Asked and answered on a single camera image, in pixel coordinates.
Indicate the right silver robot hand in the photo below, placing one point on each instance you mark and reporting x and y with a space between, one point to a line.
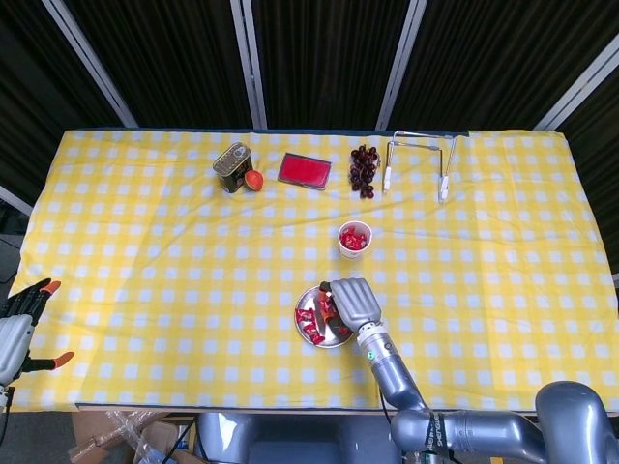
355 302

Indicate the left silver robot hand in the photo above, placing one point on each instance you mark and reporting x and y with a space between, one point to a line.
12 340

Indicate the metal bowl of red candies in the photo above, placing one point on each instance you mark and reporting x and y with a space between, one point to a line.
309 297

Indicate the white paper cup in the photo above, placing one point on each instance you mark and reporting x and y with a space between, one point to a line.
354 253

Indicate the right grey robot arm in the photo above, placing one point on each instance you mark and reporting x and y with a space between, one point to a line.
392 377

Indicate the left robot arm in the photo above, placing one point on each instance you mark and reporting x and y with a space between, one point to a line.
5 396

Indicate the brown cardboard box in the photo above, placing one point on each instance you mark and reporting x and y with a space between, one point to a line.
97 430

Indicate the dark red grape bunch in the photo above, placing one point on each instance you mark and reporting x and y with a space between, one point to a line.
362 169

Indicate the grey robot torso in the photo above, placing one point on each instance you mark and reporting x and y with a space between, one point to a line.
290 440

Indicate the red green half fruit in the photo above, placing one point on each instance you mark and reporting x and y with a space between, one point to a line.
254 180

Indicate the yellow white checked tablecloth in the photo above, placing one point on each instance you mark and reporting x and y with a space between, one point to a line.
145 241

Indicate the dark green luncheon meat can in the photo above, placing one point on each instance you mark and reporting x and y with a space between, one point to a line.
231 164

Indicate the black pleated curtain panel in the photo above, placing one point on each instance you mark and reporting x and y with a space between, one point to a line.
604 145
329 58
493 48
169 58
29 96

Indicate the silver partition post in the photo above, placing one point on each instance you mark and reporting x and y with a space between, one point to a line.
401 63
249 63
580 89
91 63
14 200

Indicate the red ink pad black frame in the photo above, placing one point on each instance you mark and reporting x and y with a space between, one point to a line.
304 170

